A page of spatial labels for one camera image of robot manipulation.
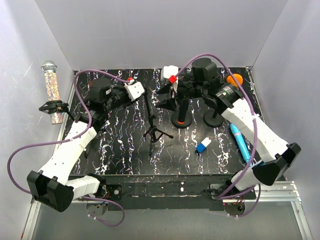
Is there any purple cable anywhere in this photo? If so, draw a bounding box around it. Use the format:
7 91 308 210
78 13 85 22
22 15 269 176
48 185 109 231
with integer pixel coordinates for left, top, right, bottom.
173 52 262 218
6 69 135 227

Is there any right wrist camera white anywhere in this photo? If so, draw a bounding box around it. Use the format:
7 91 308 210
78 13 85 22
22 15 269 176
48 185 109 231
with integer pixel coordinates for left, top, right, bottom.
160 65 179 93

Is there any aluminium frame rail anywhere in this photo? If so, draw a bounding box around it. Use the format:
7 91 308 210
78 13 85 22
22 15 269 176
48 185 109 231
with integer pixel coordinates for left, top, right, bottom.
22 181 312 240

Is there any blue white block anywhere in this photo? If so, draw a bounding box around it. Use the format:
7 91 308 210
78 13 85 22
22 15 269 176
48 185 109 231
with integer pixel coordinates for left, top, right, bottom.
195 137 212 154

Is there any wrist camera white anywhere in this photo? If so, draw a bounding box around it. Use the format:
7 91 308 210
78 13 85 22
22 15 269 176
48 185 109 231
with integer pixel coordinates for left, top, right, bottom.
160 65 179 93
124 80 145 102

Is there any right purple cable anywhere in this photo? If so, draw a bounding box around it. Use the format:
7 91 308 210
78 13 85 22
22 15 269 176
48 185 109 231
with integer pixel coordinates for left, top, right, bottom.
173 52 262 218

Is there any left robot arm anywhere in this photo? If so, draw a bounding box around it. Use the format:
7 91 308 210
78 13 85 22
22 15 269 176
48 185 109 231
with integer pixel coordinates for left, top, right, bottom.
27 77 144 212

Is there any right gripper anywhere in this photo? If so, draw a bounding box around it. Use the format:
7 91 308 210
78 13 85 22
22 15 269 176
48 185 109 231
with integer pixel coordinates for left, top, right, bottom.
154 79 206 113

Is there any cyan toy microphone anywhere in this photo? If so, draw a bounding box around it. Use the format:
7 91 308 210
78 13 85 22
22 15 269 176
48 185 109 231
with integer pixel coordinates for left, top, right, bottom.
230 123 251 164

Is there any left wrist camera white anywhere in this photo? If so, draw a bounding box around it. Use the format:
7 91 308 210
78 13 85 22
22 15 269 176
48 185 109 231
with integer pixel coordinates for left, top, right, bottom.
124 80 145 102

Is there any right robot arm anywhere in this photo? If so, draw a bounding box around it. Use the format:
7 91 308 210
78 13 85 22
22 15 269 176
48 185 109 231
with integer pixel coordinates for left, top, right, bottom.
157 54 301 199

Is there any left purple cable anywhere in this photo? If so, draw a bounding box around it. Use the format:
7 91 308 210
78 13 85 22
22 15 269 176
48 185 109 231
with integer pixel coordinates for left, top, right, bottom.
6 69 135 227

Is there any shock mount tripod stand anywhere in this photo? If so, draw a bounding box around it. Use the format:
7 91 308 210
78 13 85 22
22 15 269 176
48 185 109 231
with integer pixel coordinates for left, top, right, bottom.
38 99 106 159

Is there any black tripod mic stand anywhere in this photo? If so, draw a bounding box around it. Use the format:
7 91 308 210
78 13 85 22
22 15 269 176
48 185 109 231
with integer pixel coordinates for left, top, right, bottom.
143 88 174 157

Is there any round base stand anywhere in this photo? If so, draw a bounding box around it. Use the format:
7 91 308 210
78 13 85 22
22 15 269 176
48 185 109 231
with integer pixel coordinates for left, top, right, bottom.
170 111 193 129
203 100 224 128

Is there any glitter silver microphone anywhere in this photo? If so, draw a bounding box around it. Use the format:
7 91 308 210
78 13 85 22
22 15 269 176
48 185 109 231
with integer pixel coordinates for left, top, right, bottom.
41 60 63 125

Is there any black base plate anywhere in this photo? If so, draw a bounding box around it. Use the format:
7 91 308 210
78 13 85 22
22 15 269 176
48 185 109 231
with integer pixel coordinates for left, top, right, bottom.
67 173 286 212

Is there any black microphone orange ring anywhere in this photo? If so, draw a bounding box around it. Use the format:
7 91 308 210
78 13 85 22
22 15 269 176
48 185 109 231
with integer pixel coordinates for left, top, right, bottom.
177 98 191 125

